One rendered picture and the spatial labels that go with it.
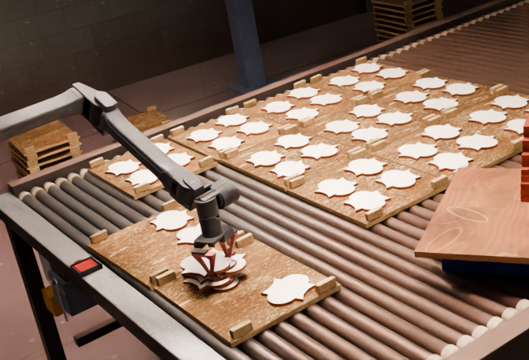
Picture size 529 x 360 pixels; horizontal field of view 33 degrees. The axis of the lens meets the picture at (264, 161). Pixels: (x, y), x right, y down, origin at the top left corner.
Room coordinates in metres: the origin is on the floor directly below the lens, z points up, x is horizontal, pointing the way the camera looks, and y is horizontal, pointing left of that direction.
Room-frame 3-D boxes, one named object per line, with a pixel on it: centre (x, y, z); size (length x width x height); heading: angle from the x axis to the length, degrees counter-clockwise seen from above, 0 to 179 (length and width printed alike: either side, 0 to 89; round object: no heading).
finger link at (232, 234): (2.18, 0.15, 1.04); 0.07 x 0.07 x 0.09; 58
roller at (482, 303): (2.61, -0.04, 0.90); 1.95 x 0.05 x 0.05; 30
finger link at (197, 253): (2.12, 0.19, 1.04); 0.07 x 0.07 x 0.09; 58
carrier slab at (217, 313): (2.13, 0.12, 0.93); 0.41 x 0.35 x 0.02; 31
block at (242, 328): (1.90, 0.13, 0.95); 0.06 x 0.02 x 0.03; 121
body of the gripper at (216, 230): (2.15, 0.17, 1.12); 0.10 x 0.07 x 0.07; 148
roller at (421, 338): (2.51, 0.13, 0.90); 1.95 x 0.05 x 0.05; 30
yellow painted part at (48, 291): (2.77, 0.79, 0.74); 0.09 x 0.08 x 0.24; 30
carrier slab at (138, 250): (2.49, 0.34, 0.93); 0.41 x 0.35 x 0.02; 32
